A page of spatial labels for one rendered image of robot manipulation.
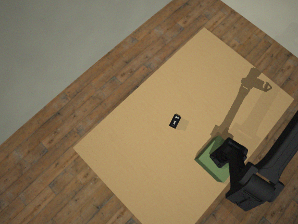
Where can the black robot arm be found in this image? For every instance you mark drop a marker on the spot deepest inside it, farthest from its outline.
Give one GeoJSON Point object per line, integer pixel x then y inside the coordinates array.
{"type": "Point", "coordinates": [243, 177]}

